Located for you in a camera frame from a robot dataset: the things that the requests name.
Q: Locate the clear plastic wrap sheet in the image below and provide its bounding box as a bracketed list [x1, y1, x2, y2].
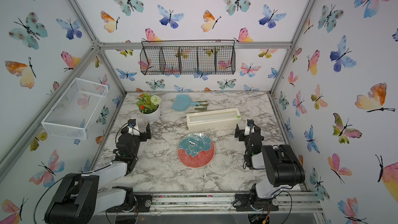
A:
[175, 131, 218, 171]

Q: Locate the red plate with teal flower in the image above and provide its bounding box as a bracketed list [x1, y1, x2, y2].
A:
[177, 133, 216, 169]

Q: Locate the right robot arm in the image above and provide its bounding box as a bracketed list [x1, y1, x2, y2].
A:
[232, 120, 305, 212]

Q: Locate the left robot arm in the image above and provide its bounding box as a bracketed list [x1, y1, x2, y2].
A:
[44, 119, 153, 224]

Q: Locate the potted plant in white pot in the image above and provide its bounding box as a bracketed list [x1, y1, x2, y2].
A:
[136, 92, 161, 122]

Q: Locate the teal hand mirror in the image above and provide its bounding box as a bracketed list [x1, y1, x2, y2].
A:
[172, 94, 200, 112]

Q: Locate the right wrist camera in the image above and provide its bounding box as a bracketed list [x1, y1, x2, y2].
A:
[244, 119, 256, 136]

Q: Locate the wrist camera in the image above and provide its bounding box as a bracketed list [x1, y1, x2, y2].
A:
[127, 119, 140, 136]
[244, 119, 256, 136]

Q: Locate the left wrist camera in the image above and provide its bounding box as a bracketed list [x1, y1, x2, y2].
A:
[127, 119, 140, 136]

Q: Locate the white mesh wall basket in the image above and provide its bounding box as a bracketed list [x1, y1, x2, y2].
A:
[41, 78, 109, 140]

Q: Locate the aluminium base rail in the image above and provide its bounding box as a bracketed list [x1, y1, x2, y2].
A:
[133, 191, 323, 215]

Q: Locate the black wire wall basket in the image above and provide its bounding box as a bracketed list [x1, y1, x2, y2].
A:
[139, 39, 236, 75]

